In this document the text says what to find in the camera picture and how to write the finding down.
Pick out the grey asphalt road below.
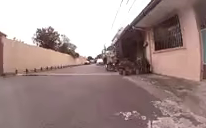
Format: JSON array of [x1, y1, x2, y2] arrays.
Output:
[[0, 63, 165, 128]]

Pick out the group of trees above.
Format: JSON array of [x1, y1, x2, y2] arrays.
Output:
[[32, 25, 81, 59]]

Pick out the cracked concrete forecourt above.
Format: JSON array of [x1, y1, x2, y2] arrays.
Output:
[[124, 73, 206, 128]]

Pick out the white vehicle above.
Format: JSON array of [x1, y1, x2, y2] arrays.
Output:
[[95, 58, 105, 66]]

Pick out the overhead wires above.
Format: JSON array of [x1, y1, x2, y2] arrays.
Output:
[[110, 0, 139, 29]]

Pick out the long beige wall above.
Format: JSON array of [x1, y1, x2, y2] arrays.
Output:
[[2, 35, 88, 75]]

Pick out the row of short bollards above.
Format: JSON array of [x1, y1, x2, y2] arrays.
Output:
[[13, 63, 75, 76]]

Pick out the pink building with barred window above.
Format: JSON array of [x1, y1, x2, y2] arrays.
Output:
[[130, 0, 206, 82]]

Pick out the dark vehicle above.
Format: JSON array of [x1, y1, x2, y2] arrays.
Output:
[[117, 59, 142, 76]]

